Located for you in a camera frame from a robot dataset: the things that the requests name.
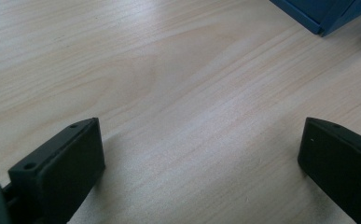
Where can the blue box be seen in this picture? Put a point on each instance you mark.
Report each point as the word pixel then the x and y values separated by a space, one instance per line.
pixel 321 12

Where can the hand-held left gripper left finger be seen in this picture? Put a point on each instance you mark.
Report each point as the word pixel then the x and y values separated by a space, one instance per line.
pixel 60 174

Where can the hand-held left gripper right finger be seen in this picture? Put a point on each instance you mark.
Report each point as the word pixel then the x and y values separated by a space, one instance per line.
pixel 340 165

